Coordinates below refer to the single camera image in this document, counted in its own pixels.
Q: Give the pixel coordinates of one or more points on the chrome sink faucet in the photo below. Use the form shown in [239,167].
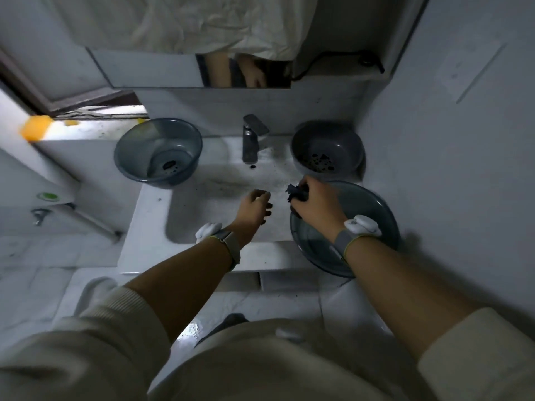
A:
[250,144]

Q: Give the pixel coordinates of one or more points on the person's left forearm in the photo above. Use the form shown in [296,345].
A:
[184,283]

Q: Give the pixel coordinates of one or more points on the grey wristband with white tracker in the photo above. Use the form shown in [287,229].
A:
[355,231]
[228,243]

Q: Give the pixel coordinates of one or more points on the grey plastic basin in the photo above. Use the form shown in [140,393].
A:
[328,152]

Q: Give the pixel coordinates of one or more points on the person's left fingers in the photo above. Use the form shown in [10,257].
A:
[264,206]

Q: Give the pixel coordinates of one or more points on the dark blue cloth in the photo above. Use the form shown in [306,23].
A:
[292,192]

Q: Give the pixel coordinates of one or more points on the person's right hand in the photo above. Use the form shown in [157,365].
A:
[319,208]

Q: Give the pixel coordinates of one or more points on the wall mirror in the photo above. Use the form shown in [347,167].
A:
[246,70]

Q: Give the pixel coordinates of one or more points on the person's left hand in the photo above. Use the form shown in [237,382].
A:
[247,213]

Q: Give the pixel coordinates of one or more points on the white mirror cabinet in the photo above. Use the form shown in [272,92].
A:
[146,68]

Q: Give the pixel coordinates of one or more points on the orange plastic object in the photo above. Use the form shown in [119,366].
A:
[35,127]

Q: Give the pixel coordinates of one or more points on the person's right forearm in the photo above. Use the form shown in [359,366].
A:
[401,294]

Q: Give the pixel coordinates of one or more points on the white door with green sticker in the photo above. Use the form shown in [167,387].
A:
[29,179]

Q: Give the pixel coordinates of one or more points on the person's right fingers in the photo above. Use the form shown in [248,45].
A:
[301,195]

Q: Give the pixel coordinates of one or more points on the white ceramic sink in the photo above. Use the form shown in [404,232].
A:
[200,204]

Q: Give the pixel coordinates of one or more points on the large blue translucent basin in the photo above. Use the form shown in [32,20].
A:
[376,212]

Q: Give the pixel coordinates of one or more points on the cream sweater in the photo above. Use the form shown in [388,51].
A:
[259,363]

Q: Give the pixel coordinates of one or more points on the blue translucent plastic basin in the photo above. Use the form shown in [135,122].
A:
[156,152]

